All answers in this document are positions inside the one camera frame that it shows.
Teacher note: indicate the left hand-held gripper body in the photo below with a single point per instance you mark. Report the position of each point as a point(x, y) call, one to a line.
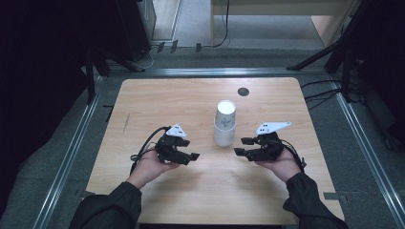
point(168, 149)

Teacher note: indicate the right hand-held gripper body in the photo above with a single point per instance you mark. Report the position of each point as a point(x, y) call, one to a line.
point(267, 148)

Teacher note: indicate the stack of white paper cups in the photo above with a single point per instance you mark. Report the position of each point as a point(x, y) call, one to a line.
point(224, 127)

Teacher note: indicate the person's right hand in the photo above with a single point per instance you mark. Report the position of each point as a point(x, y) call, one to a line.
point(285, 167)

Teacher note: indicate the person's left hand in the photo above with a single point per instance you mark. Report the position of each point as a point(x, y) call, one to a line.
point(148, 168)

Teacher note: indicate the black round table grommet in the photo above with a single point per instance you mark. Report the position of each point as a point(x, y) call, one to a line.
point(243, 92)

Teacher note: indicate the black tripod stand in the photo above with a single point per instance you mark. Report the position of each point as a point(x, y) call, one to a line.
point(345, 47)
point(90, 76)

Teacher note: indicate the black computer tower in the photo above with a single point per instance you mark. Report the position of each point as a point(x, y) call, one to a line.
point(133, 28)

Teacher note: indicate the light wooden desk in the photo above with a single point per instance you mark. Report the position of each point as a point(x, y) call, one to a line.
point(286, 6)

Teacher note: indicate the metal floor rail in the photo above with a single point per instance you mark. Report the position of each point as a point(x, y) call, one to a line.
point(366, 149)
point(68, 159)

